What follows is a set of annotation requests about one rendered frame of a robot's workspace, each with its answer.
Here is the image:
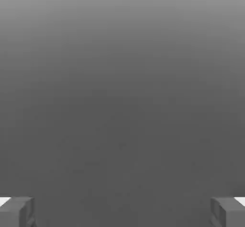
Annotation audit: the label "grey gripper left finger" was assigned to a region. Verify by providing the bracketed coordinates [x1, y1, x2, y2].
[0, 196, 36, 227]

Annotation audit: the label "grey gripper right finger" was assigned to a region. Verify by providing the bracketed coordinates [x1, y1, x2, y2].
[210, 196, 245, 227]

